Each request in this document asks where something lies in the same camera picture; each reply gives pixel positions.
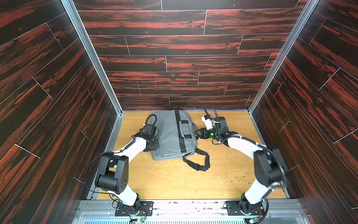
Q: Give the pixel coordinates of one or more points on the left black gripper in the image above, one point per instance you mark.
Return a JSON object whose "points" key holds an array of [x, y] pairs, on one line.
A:
{"points": [[156, 146]]}

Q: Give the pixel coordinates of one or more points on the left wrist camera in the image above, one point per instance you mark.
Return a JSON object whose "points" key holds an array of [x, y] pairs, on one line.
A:
{"points": [[150, 129]]}

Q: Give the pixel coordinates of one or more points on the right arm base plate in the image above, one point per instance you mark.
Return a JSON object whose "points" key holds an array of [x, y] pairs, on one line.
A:
{"points": [[238, 208]]}

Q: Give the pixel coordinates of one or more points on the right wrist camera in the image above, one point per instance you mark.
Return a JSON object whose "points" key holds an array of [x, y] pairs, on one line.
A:
{"points": [[212, 123]]}

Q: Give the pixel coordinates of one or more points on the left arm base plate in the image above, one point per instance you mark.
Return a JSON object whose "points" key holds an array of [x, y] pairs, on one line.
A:
{"points": [[139, 209]]}

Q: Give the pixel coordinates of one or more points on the grey zippered laptop bag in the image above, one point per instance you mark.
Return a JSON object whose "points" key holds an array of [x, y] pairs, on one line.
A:
{"points": [[177, 138]]}

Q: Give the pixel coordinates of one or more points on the aluminium front rail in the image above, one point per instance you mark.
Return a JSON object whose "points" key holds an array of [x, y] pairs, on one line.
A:
{"points": [[201, 211]]}

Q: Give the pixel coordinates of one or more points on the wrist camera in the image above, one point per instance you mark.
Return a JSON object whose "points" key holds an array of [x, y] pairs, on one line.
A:
{"points": [[150, 129], [212, 123]]}

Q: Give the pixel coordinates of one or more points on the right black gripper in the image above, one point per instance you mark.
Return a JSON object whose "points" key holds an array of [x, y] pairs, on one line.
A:
{"points": [[203, 133]]}

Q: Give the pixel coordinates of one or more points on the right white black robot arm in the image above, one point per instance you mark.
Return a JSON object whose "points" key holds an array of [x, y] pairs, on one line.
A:
{"points": [[269, 167]]}

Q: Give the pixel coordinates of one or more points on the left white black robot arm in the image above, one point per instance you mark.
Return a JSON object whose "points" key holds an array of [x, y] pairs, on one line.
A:
{"points": [[113, 172]]}

